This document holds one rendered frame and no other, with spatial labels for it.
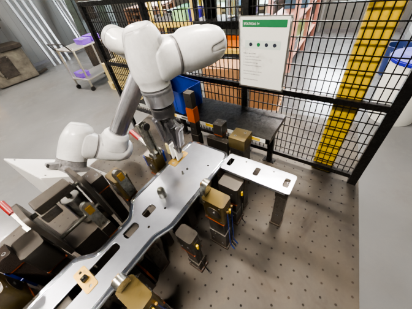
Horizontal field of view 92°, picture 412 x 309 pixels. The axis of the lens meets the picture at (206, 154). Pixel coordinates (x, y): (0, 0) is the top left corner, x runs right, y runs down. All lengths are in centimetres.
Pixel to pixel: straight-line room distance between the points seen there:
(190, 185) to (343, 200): 78
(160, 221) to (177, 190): 13
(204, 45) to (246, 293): 87
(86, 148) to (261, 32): 106
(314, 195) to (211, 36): 91
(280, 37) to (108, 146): 105
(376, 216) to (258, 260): 138
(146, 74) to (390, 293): 185
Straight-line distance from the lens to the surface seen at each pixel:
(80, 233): 93
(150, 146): 86
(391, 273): 198
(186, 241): 71
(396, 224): 220
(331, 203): 119
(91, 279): 77
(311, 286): 99
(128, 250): 75
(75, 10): 653
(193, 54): 59
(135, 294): 65
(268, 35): 100
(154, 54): 56
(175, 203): 78
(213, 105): 120
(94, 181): 83
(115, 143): 131
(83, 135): 131
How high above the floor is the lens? 163
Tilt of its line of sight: 43 degrees down
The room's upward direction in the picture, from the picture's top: 10 degrees counter-clockwise
